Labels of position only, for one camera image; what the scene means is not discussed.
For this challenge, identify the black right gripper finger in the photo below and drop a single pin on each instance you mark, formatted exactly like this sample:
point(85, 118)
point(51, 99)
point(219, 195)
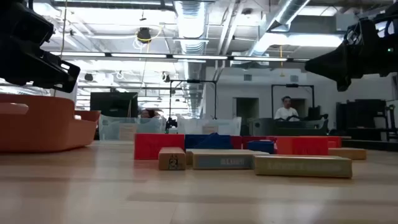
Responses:
point(332, 65)

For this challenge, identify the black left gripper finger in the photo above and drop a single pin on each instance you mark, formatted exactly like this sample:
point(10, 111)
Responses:
point(59, 73)

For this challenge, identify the red plastic block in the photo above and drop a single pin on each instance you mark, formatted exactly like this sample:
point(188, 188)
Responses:
point(237, 142)
point(258, 138)

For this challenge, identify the wooden block character print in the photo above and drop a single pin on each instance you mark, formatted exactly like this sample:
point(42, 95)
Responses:
point(172, 157)

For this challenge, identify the wooden block blue label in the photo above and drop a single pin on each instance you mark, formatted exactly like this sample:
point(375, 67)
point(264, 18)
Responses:
point(217, 161)

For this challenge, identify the black background robot arm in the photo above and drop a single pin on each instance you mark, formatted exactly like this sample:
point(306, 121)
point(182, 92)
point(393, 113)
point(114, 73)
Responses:
point(170, 123)
point(317, 112)

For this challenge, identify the black shelf unit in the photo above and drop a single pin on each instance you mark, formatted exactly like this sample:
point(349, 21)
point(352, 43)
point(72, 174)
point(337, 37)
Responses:
point(360, 115)

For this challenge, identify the orange plastic bin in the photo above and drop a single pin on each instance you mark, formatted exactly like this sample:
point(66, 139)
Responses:
point(37, 130)

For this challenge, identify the black monitor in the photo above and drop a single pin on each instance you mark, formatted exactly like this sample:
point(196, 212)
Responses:
point(113, 104)

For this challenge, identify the person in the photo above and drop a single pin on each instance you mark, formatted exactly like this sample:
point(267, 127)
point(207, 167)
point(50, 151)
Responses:
point(286, 113)
point(146, 114)

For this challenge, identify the black metal stand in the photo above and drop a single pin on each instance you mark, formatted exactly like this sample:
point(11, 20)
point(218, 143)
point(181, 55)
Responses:
point(391, 121)

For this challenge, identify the clear plastic bin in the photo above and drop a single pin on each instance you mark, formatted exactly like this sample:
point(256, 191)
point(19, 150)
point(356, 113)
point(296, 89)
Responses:
point(112, 130)
point(199, 126)

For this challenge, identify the long ceiling light bar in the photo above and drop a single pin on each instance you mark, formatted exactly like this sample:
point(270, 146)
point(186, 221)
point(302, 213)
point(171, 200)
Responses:
point(140, 55)

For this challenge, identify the teal plastic bin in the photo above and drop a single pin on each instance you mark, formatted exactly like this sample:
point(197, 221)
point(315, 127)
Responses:
point(264, 127)

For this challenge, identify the black station frame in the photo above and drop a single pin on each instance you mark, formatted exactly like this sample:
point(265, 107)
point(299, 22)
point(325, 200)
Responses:
point(192, 81)
point(292, 85)

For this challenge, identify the black aluminium table frame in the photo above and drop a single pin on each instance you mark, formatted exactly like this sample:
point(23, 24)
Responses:
point(373, 145)

